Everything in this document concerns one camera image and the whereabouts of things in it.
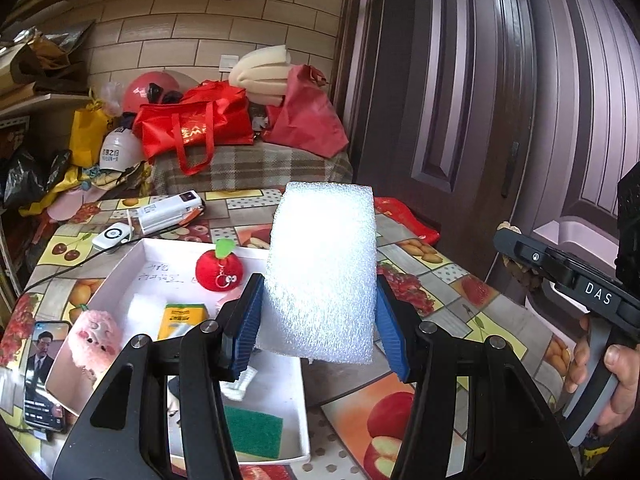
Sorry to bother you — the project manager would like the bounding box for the pink plush toy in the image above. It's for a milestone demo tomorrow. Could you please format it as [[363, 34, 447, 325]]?
[[67, 310, 124, 376]]

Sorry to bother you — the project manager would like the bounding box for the white helmet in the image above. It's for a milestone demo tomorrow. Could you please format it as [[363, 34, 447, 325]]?
[[98, 125, 146, 171]]

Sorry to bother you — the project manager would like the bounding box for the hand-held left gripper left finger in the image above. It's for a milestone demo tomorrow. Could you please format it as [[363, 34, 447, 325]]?
[[52, 274, 265, 480]]

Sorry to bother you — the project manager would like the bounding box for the white cardboard box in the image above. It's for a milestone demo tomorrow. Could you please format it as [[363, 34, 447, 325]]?
[[45, 237, 312, 465]]

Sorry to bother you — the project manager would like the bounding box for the plaid cloth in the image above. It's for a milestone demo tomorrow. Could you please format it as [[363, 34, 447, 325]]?
[[150, 142, 353, 196]]

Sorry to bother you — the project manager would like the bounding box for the pink helmet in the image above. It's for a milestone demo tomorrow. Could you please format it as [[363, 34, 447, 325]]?
[[121, 71, 198, 113]]

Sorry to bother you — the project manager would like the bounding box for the white fabric piece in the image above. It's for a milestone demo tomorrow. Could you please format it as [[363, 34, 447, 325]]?
[[220, 365, 259, 402]]

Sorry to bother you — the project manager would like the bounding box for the large white foam block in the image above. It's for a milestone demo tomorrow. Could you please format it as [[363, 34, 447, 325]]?
[[255, 181, 379, 365]]

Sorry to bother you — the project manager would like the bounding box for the black plastic bag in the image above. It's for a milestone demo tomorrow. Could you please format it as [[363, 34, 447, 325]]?
[[0, 147, 73, 208]]

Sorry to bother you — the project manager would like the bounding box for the black smartphone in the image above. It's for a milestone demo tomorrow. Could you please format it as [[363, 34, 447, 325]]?
[[22, 320, 72, 433]]

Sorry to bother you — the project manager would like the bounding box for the white power bank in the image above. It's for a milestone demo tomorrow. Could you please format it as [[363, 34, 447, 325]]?
[[136, 190, 206, 235]]

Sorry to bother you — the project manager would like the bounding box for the red tote bag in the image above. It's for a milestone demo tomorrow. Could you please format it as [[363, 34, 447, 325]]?
[[132, 80, 256, 176]]

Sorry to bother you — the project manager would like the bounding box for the yellow labelled packet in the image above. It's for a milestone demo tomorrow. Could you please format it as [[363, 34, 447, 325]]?
[[158, 303, 209, 342]]

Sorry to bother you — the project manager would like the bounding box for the white round-button device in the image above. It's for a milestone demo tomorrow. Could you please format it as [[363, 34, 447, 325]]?
[[91, 221, 133, 251]]

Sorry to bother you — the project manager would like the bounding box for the black charging cable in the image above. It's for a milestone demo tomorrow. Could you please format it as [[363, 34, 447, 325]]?
[[20, 240, 138, 293], [7, 422, 56, 443]]

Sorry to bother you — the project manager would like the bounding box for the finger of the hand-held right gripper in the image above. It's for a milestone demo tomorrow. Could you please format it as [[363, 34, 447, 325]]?
[[492, 228, 640, 314]]

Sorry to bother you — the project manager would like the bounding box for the red plastic bag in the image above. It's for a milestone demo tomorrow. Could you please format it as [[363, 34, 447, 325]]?
[[263, 64, 349, 158]]

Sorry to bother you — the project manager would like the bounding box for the person's right hand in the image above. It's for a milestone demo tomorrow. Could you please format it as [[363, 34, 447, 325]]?
[[562, 312, 640, 435]]

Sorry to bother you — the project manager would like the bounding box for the metal storage shelf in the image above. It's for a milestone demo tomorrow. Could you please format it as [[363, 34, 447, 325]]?
[[0, 25, 96, 281]]

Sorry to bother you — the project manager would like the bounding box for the red apple plush toy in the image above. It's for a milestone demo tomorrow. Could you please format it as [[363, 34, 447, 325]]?
[[194, 239, 242, 292]]

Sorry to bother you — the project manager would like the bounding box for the yellow paper bag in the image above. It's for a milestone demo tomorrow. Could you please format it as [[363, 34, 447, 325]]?
[[68, 102, 113, 168]]

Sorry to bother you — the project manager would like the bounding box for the brown paper bags pile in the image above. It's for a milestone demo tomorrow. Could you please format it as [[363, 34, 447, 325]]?
[[0, 22, 96, 93]]

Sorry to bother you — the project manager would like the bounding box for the red bag with gold print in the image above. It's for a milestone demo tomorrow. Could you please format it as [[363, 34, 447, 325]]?
[[374, 196, 441, 242]]

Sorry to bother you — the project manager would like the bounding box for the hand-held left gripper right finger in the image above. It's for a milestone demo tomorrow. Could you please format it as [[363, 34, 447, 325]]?
[[375, 275, 581, 480]]

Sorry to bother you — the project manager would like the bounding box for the clear plastic bag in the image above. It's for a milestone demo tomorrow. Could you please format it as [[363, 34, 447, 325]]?
[[97, 81, 125, 116]]

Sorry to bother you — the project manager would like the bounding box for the cream foam roll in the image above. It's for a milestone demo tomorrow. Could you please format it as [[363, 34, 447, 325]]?
[[228, 44, 293, 106]]

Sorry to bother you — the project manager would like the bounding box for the green scouring pad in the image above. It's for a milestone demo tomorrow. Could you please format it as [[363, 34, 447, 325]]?
[[222, 405, 284, 459]]

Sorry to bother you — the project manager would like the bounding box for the fruit print tablecloth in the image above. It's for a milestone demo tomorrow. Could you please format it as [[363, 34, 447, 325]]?
[[0, 187, 576, 480]]

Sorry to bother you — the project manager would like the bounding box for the pink cloth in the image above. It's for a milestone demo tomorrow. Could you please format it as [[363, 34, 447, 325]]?
[[47, 187, 103, 223]]

